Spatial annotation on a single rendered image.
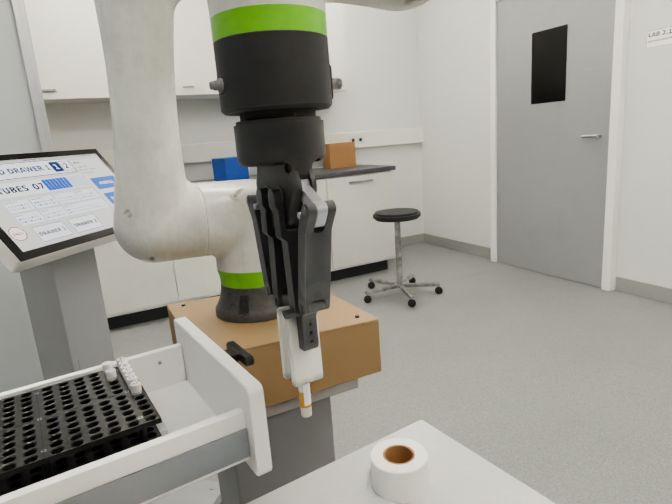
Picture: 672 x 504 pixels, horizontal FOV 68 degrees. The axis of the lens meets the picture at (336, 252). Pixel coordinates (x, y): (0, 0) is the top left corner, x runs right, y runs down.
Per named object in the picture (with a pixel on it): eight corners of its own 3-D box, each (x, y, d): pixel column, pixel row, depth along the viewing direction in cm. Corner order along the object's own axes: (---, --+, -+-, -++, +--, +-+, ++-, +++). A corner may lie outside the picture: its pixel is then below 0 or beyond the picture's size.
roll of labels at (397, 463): (423, 508, 57) (422, 477, 56) (365, 497, 60) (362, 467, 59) (433, 469, 63) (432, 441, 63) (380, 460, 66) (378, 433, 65)
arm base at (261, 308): (312, 283, 113) (311, 258, 112) (354, 297, 101) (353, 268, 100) (203, 309, 98) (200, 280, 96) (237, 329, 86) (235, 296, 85)
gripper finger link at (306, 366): (313, 304, 46) (317, 306, 45) (320, 375, 47) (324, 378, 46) (283, 312, 44) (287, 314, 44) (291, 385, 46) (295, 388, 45)
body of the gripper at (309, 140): (342, 110, 40) (350, 224, 42) (295, 117, 47) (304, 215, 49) (255, 113, 36) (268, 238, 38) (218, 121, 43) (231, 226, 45)
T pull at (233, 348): (234, 347, 71) (232, 338, 71) (255, 365, 65) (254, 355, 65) (209, 355, 69) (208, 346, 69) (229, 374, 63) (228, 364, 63)
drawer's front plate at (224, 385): (193, 379, 80) (184, 315, 78) (273, 472, 56) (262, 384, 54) (183, 383, 79) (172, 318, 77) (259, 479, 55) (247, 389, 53)
